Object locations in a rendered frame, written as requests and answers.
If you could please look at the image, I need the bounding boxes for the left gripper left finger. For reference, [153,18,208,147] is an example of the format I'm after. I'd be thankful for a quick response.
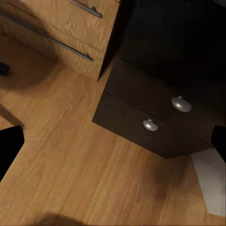
[0,125,24,182]

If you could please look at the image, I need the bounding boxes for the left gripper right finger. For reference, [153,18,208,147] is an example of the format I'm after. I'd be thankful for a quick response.
[211,125,226,163]

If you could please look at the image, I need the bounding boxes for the swivel chair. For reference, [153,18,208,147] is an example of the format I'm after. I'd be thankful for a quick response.
[0,63,10,76]

